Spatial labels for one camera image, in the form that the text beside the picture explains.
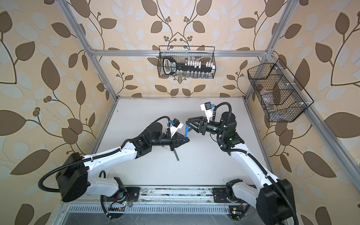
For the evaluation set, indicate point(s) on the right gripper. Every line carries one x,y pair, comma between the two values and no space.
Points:
203,124

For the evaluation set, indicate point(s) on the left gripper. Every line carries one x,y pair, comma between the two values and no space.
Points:
175,141

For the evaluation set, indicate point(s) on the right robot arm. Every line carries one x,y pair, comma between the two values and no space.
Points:
273,198

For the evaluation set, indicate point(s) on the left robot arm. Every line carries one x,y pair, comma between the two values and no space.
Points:
79,176

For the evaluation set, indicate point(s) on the black tool with sockets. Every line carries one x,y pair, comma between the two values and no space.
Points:
171,66

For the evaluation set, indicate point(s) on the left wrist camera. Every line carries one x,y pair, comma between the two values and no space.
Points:
173,127

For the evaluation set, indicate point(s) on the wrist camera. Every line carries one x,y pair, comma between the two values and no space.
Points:
173,127
208,109

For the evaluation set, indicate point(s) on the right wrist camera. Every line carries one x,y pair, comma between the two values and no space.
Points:
208,109

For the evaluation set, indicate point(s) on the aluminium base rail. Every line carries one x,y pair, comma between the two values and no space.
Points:
160,200

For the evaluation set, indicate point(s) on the back wire basket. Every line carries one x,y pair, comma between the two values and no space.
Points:
197,53

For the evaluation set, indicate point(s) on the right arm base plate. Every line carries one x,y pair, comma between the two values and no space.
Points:
223,195

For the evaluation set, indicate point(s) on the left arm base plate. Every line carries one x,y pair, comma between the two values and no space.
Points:
127,194

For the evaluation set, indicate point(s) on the side wire basket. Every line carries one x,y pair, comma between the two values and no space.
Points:
283,99

